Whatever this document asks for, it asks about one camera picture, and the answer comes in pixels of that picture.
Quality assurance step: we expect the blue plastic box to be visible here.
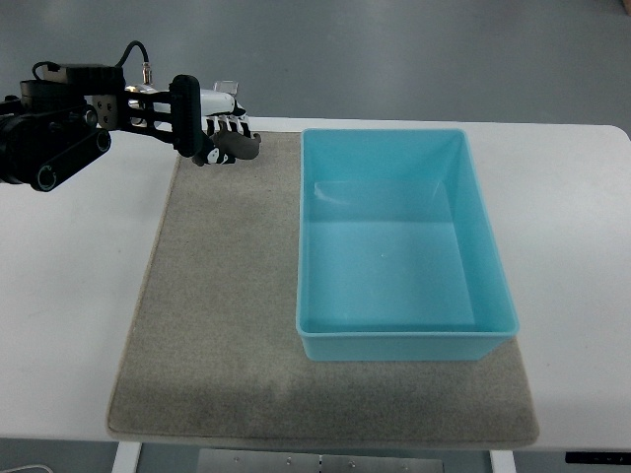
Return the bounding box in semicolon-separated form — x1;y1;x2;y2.
296;129;520;362

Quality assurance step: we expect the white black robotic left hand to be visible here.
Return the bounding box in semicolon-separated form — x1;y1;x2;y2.
200;89;254;137

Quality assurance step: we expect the black table control panel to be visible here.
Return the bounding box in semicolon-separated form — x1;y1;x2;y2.
565;451;631;466

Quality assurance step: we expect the brown toy hippo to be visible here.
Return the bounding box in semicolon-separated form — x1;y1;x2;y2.
192;130;261;167

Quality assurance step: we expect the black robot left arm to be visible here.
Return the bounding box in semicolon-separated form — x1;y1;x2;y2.
1;40;213;192

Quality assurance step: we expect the grey metal table base plate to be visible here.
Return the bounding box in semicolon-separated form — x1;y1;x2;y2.
196;449;445;473

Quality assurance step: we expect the grey felt mat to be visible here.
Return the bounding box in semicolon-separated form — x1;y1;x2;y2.
106;132;539;449

